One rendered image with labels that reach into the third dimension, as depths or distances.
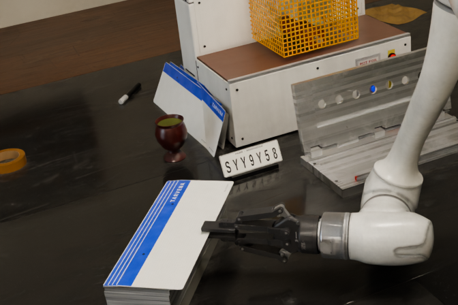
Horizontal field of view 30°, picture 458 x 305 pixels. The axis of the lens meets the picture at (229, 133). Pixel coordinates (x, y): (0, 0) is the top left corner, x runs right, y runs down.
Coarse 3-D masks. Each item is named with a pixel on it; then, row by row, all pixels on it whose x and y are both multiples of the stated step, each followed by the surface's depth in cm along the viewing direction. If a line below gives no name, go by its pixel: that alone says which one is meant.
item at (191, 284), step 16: (160, 192) 189; (224, 208) 192; (208, 240) 180; (208, 256) 180; (112, 272) 162; (192, 272) 170; (112, 288) 159; (128, 288) 157; (192, 288) 169; (112, 304) 160; (128, 304) 160; (144, 304) 159; (160, 304) 158; (176, 304) 160
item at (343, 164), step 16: (432, 128) 221; (448, 128) 220; (336, 144) 215; (352, 144) 217; (368, 144) 216; (384, 144) 215; (432, 144) 212; (448, 144) 212; (304, 160) 212; (320, 160) 211; (336, 160) 210; (352, 160) 210; (368, 160) 209; (432, 160) 205; (448, 160) 207; (320, 176) 206; (336, 176) 203; (352, 176) 202; (336, 192) 200; (352, 192) 198
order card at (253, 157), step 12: (264, 144) 214; (276, 144) 214; (228, 156) 210; (240, 156) 211; (252, 156) 212; (264, 156) 213; (276, 156) 214; (228, 168) 210; (240, 168) 211; (252, 168) 212
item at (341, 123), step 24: (336, 72) 211; (360, 72) 214; (384, 72) 217; (408, 72) 219; (312, 96) 209; (336, 96) 213; (360, 96) 215; (384, 96) 218; (408, 96) 221; (312, 120) 210; (336, 120) 214; (360, 120) 215; (384, 120) 218; (312, 144) 211
